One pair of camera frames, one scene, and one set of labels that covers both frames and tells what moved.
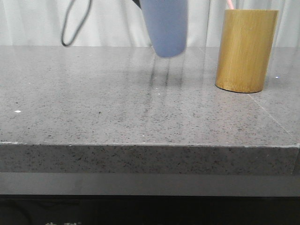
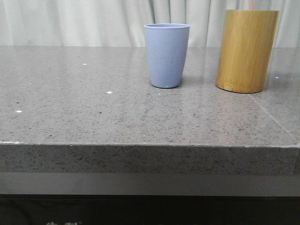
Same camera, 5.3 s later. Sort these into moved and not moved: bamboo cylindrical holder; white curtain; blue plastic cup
Moved: blue plastic cup
Not moved: bamboo cylindrical holder; white curtain
